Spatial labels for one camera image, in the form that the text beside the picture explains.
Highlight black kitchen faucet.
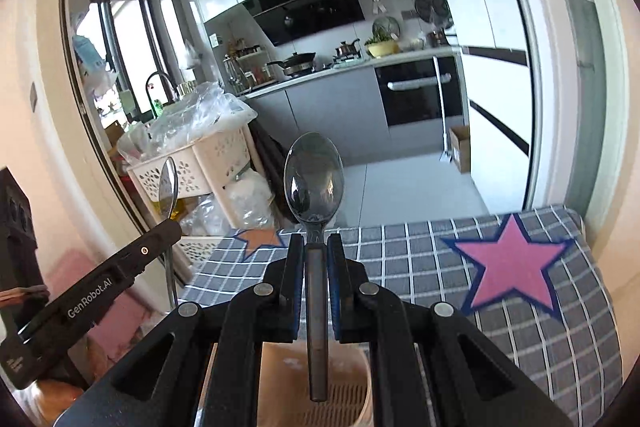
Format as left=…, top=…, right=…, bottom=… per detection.
left=144, top=71, right=177, bottom=118

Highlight pink plastic stool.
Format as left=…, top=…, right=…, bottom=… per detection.
left=49, top=250, right=162, bottom=358

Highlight black built-in oven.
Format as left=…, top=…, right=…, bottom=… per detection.
left=374, top=56, right=463, bottom=127

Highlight metal spoon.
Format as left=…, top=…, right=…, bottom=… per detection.
left=284, top=132, right=345, bottom=402
left=158, top=156, right=179, bottom=309

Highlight black wok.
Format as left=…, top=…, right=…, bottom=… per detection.
left=267, top=52, right=316, bottom=77

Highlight cooking pot with lid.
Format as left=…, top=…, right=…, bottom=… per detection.
left=334, top=38, right=361, bottom=61

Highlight white mop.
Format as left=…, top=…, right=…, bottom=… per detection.
left=433, top=58, right=451, bottom=164

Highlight white refrigerator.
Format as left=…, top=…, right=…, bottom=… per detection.
left=447, top=0, right=534, bottom=214

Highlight cardboard box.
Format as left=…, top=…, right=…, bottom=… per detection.
left=449, top=126, right=471, bottom=174

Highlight grey checkered star tablecloth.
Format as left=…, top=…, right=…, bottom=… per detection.
left=177, top=205, right=624, bottom=427

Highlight beige plastic utensil holder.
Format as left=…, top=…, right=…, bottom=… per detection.
left=257, top=339, right=376, bottom=427

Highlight clear plastic bags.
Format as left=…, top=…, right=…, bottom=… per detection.
left=116, top=83, right=257, bottom=166

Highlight yellow bowl with greens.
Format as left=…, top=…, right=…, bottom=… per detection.
left=366, top=39, right=400, bottom=59

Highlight beige tiered storage cart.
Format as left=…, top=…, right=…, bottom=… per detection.
left=124, top=106, right=266, bottom=268

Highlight black range hood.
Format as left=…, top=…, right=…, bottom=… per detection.
left=242, top=0, right=364, bottom=46

